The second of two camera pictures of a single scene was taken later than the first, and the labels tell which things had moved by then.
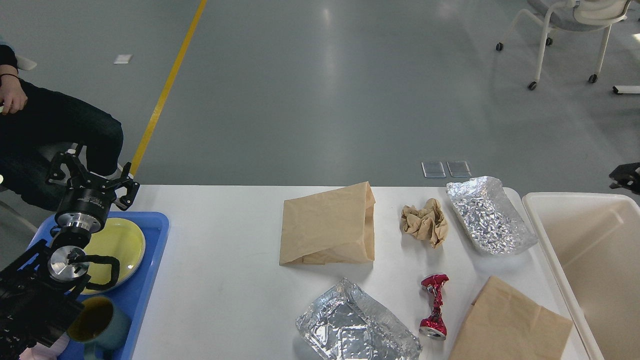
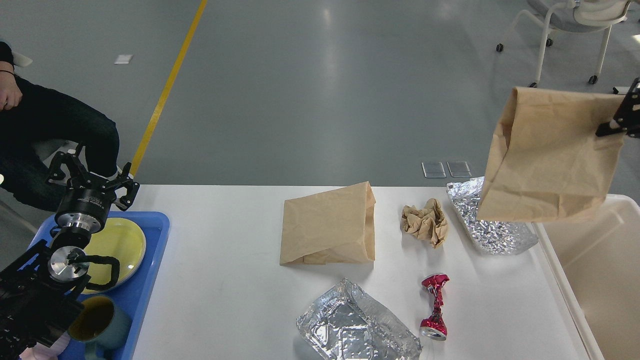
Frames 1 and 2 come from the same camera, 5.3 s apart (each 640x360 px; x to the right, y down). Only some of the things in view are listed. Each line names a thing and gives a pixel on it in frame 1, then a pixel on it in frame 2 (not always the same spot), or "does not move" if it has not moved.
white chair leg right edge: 626,89 does not move
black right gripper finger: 626,177 -> 629,117
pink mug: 40,351 does not move
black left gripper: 86,208 does not move
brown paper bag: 336,226 does not move
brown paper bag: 503,323 -> 547,163
